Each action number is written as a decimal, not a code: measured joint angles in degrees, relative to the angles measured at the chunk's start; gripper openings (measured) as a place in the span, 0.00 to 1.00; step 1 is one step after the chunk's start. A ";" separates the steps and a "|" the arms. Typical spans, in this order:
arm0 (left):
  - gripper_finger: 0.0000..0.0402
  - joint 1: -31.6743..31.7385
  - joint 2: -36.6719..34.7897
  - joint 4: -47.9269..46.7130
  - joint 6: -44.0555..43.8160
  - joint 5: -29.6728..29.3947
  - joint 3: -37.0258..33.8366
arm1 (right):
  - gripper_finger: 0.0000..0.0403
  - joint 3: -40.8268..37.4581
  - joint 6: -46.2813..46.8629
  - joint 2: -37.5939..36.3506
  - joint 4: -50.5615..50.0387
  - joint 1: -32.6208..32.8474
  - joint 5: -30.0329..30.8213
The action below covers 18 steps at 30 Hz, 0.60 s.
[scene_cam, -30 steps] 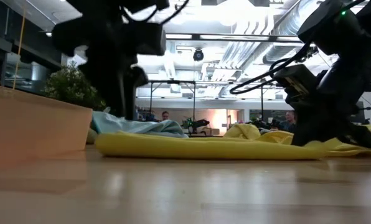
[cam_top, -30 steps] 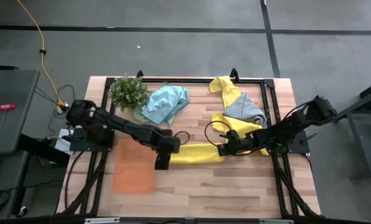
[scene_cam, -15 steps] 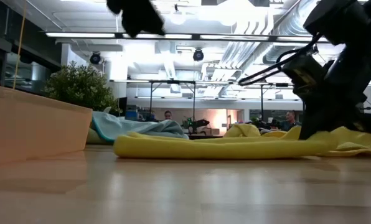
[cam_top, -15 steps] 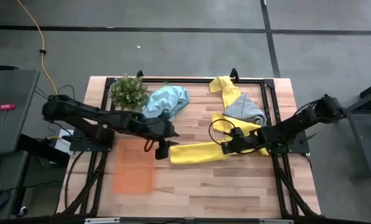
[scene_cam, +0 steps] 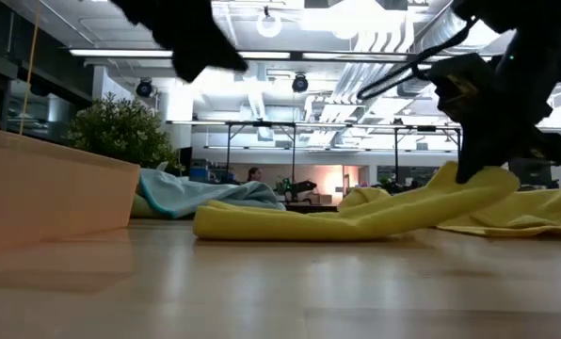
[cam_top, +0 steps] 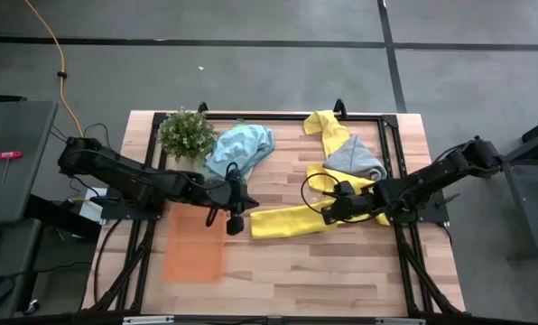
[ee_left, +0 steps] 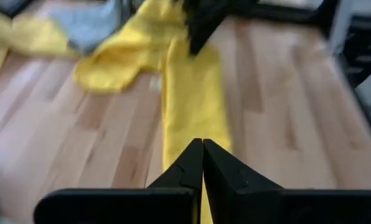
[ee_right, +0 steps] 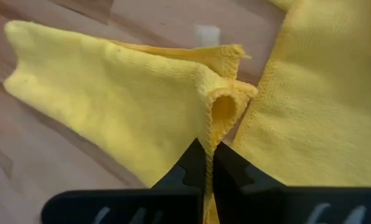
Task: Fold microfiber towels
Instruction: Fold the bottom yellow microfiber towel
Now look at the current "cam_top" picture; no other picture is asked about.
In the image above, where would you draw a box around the silver metal bracket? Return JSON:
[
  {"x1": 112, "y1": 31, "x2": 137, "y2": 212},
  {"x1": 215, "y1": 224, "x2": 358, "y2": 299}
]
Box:
[
  {"x1": 375, "y1": 317, "x2": 427, "y2": 325},
  {"x1": 122, "y1": 315, "x2": 175, "y2": 325}
]

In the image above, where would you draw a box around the red T-handle hex key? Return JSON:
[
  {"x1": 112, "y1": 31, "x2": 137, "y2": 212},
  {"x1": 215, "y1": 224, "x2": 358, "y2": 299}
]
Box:
[{"x1": 0, "y1": 150, "x2": 25, "y2": 189}]

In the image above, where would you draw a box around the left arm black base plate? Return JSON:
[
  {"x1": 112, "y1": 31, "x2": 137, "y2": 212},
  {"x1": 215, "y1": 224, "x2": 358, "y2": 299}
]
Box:
[{"x1": 89, "y1": 183, "x2": 167, "y2": 222}]

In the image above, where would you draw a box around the dark grey metal stand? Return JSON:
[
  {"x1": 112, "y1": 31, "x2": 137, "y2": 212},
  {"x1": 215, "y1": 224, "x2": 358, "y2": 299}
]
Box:
[{"x1": 484, "y1": 112, "x2": 538, "y2": 264}]

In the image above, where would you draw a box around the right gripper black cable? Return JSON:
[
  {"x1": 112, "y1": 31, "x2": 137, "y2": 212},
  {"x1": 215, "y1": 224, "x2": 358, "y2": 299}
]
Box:
[{"x1": 300, "y1": 172, "x2": 381, "y2": 226}]

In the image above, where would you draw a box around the dark grey desk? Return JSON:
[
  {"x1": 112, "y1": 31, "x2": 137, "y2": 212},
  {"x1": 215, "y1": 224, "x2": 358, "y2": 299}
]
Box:
[{"x1": 0, "y1": 99, "x2": 60, "y2": 227}]

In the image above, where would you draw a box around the grey microfiber towel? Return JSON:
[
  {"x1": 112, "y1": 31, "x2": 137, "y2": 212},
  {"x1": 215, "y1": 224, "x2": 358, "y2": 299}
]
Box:
[{"x1": 321, "y1": 134, "x2": 388, "y2": 181}]

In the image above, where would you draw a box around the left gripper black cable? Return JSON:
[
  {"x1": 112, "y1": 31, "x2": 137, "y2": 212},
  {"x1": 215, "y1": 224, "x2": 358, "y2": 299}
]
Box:
[{"x1": 204, "y1": 161, "x2": 242, "y2": 228}]

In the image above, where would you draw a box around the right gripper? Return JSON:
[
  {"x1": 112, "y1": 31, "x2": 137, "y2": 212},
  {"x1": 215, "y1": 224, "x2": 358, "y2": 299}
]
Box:
[{"x1": 321, "y1": 189, "x2": 378, "y2": 226}]

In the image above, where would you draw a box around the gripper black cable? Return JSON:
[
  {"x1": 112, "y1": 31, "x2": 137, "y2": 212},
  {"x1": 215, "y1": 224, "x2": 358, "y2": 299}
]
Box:
[
  {"x1": 300, "y1": 172, "x2": 381, "y2": 226},
  {"x1": 204, "y1": 161, "x2": 242, "y2": 228}
]

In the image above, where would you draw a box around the white flat box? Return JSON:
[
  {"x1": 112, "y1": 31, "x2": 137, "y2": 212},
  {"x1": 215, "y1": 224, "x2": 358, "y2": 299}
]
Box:
[{"x1": 78, "y1": 186, "x2": 107, "y2": 226}]

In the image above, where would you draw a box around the dark low desk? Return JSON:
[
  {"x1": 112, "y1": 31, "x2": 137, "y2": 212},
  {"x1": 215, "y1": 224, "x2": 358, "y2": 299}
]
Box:
[{"x1": 0, "y1": 218, "x2": 44, "y2": 321}]

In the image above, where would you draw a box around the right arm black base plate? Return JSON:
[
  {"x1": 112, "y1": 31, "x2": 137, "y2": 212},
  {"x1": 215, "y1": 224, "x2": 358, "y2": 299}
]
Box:
[{"x1": 388, "y1": 187, "x2": 450, "y2": 225}]

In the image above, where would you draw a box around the black desk beam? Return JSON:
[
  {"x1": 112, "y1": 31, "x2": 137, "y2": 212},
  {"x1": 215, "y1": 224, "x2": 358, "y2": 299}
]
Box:
[{"x1": 24, "y1": 193, "x2": 103, "y2": 240}]

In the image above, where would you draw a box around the light blue microfiber towel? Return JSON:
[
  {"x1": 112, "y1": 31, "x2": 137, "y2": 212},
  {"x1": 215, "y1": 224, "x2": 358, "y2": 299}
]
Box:
[{"x1": 203, "y1": 124, "x2": 277, "y2": 181}]

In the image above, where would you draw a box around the small artificial green plant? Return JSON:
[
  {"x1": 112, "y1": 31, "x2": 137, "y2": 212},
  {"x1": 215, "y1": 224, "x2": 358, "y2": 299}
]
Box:
[{"x1": 156, "y1": 107, "x2": 219, "y2": 160}]

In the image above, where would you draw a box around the dark curved hose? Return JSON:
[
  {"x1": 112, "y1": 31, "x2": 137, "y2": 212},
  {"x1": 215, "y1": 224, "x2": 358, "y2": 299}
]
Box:
[{"x1": 92, "y1": 218, "x2": 125, "y2": 304}]

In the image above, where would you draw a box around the black aluminium table frame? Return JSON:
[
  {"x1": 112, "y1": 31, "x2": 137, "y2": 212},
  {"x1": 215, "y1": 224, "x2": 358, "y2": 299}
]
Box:
[{"x1": 84, "y1": 99, "x2": 465, "y2": 317}]

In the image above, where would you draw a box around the yellow extension cable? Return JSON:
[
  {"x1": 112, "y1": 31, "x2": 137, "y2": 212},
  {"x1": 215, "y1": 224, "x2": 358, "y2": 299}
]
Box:
[{"x1": 23, "y1": 0, "x2": 86, "y2": 139}]

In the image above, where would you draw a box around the thin black floor cable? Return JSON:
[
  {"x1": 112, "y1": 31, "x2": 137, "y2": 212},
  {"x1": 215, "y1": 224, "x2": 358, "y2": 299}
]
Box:
[{"x1": 50, "y1": 121, "x2": 113, "y2": 200}]

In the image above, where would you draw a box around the yellow microfiber towel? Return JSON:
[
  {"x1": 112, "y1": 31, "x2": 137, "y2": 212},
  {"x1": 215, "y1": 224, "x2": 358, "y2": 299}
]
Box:
[
  {"x1": 302, "y1": 109, "x2": 351, "y2": 160},
  {"x1": 249, "y1": 162, "x2": 391, "y2": 239}
]

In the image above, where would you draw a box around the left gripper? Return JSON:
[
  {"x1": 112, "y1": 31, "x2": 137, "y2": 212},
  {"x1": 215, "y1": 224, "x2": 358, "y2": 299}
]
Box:
[{"x1": 212, "y1": 178, "x2": 260, "y2": 216}]

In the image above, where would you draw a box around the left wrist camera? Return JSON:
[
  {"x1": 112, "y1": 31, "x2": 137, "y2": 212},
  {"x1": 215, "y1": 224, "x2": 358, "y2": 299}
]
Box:
[{"x1": 225, "y1": 215, "x2": 246, "y2": 237}]

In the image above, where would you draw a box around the orange translucent plastic bin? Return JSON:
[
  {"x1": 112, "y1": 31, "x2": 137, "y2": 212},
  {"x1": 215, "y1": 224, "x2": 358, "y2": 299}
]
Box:
[{"x1": 162, "y1": 202, "x2": 229, "y2": 283}]

